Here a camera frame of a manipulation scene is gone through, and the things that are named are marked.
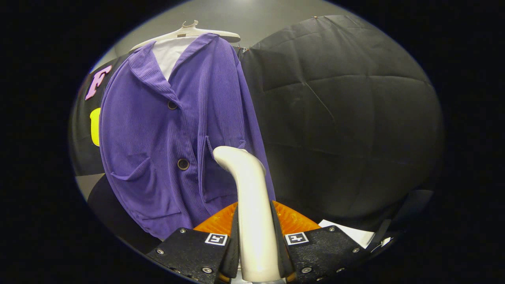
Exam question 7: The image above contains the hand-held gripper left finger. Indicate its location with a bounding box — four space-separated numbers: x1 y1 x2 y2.
147 201 241 284

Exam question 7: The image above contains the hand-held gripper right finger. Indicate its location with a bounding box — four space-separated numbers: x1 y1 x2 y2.
269 199 374 283

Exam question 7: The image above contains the white garment steamer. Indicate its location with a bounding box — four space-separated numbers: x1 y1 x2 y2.
213 146 283 283

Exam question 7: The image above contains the purple corduroy jacket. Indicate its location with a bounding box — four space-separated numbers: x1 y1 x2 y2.
98 33 276 241

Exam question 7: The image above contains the white shirt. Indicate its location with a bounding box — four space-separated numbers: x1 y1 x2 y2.
152 36 198 82

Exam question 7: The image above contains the white sheet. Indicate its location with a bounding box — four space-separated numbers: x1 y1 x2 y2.
318 219 376 249

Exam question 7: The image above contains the black backdrop cloth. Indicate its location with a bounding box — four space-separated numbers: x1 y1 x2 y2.
69 15 445 253

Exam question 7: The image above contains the white plastic hanger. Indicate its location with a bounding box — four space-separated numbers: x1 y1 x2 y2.
130 20 241 51

